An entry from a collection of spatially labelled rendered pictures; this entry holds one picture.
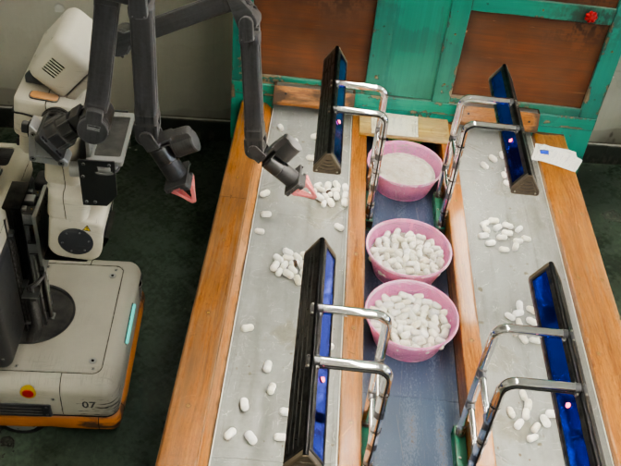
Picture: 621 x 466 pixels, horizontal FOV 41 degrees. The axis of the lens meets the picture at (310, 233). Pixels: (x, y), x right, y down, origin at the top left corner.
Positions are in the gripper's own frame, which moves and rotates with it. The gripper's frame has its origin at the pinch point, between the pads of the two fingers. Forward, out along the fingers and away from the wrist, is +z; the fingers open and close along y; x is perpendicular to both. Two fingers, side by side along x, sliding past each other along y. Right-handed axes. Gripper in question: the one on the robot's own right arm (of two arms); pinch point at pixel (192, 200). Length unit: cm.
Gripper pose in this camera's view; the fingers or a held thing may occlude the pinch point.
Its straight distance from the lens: 226.0
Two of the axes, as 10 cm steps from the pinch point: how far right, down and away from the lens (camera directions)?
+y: -0.2, -6.6, 7.5
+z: 3.7, 6.9, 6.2
